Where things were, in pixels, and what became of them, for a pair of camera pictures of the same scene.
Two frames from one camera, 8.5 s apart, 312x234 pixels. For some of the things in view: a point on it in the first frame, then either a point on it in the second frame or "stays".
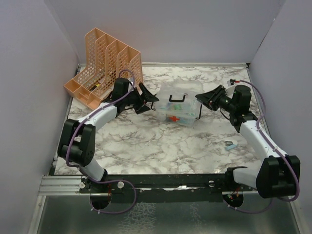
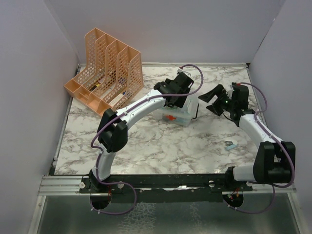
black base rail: x=164 y=186 stays
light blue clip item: x=230 y=144 stays
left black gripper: x=141 y=107 → x=179 y=103
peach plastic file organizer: x=106 y=59 stays
